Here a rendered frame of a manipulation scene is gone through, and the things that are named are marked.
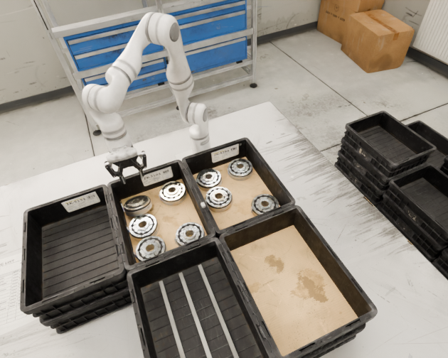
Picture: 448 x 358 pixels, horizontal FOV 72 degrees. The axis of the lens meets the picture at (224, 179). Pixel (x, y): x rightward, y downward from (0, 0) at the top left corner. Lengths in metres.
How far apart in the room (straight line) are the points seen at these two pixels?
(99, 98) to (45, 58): 2.88
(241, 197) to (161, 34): 0.64
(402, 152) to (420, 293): 1.00
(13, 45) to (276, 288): 3.31
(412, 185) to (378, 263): 0.86
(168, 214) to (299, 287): 0.54
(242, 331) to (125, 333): 0.41
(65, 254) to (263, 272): 0.70
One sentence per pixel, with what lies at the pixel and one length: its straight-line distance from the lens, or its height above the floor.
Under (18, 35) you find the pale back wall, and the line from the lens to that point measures 3.69.
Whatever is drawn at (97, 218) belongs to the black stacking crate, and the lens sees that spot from 1.30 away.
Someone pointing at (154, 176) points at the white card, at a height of 0.89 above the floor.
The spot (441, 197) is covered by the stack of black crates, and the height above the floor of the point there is 0.38.
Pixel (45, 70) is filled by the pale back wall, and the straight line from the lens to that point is 3.81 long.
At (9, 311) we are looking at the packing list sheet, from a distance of 1.42.
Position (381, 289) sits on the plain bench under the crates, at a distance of 1.26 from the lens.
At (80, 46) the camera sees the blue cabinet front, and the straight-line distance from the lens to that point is 2.80.
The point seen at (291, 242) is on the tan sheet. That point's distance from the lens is 1.11.
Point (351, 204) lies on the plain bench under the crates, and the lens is 1.43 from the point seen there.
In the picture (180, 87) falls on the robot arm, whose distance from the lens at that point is 1.20.
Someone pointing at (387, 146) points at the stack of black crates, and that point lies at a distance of 2.09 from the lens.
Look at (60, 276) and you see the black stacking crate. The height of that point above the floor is 0.83.
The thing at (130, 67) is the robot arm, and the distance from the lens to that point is 0.96.
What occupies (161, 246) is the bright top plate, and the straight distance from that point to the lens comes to 1.10.
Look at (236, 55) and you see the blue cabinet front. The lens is 3.19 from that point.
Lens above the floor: 1.78
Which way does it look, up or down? 48 degrees down
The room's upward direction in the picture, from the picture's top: 5 degrees counter-clockwise
